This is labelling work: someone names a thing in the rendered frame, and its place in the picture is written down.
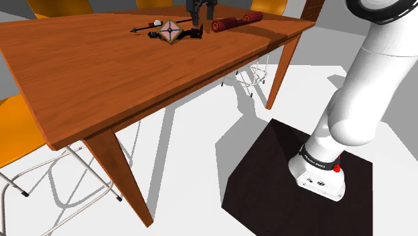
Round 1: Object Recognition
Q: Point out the brown wooden table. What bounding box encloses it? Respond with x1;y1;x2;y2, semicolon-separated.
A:
0;4;316;228

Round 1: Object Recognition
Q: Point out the orange chair with white legs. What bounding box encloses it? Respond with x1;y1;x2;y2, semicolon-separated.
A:
0;94;123;236
221;0;287;99
27;0;94;19
135;0;174;9

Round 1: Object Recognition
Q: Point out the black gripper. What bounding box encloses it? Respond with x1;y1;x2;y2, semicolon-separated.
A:
186;0;218;27

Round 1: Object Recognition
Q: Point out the dark red dumbbell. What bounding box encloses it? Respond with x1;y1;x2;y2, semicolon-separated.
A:
211;11;265;33

